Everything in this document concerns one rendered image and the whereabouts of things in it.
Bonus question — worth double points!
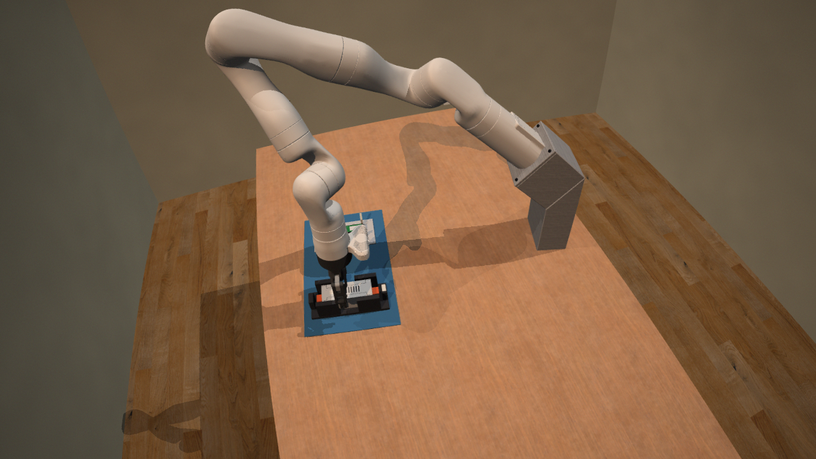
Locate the grey rectangular cover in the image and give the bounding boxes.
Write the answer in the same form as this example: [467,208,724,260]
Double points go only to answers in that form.
[321,279,372,309]

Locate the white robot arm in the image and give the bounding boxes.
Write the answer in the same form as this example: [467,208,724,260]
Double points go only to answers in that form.
[205,9,545,261]

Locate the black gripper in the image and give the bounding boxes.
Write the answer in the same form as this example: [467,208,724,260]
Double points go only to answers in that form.
[317,252,352,309]

